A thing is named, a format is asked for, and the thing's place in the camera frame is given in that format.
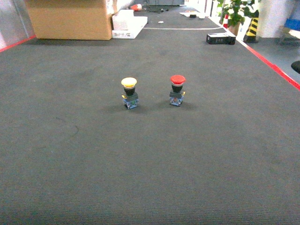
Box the black conveyor belt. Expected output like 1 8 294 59
0 9 300 225

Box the large cardboard box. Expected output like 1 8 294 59
25 0 117 40

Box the red mushroom push button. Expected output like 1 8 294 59
169 75 186 106

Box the yellow black striped post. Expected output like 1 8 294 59
243 17 259 43

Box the white flat boxes stack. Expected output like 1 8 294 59
112 9 148 39

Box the yellow mushroom push button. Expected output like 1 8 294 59
121 77 139 109

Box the green potted plant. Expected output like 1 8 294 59
219 0 259 36

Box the black rectangular box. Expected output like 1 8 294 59
206 32 236 45

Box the red white traffic cone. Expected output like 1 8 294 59
223 14 229 29

